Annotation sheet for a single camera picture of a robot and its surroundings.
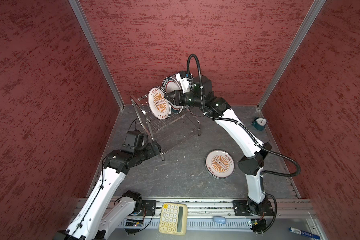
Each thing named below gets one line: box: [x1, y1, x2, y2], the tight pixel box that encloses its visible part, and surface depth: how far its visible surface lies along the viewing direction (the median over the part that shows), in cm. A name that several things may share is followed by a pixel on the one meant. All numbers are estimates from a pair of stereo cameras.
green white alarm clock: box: [251, 117, 268, 131], surface depth 108 cm
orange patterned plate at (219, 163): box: [205, 149, 235, 178], surface depth 89 cm
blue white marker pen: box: [288, 226, 321, 240], surface depth 69 cm
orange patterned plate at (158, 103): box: [148, 86, 171, 121], surface depth 77 cm
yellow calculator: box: [158, 202, 188, 236], surface depth 71 cm
